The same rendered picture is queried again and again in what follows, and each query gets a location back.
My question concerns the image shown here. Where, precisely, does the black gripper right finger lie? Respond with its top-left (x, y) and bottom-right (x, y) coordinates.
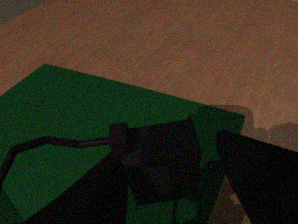
top-left (216, 131), bottom-right (298, 224)

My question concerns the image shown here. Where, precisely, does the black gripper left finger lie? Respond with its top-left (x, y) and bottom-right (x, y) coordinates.
top-left (23, 151), bottom-right (129, 224)

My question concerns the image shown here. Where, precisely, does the black cable with plug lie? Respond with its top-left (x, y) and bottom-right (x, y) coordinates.
top-left (0, 119), bottom-right (202, 205)

